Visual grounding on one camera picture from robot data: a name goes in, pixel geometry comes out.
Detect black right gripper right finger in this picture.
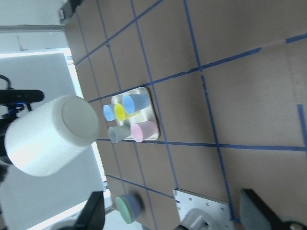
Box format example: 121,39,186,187
240,189,283,230

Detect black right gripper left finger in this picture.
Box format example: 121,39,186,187
72,191,105,230

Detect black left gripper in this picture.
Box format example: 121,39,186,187
0,114,14,165

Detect pale cream plastic cup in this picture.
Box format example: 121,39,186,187
4,95,100,177

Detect grey plastic cup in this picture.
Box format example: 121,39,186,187
107,125,131,144

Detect pink plastic cup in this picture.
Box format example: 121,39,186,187
130,121,158,143

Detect light blue plastic cup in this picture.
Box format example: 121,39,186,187
103,104,116,122
122,94,150,115

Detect yellow plastic cup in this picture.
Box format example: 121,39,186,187
114,103,140,121

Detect stacked green blue bowls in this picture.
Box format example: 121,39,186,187
115,194,143,224

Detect cream plastic tray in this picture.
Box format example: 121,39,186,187
111,86,160,140

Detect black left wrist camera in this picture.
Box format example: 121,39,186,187
0,89,44,105

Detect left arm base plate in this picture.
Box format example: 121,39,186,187
173,189,235,230

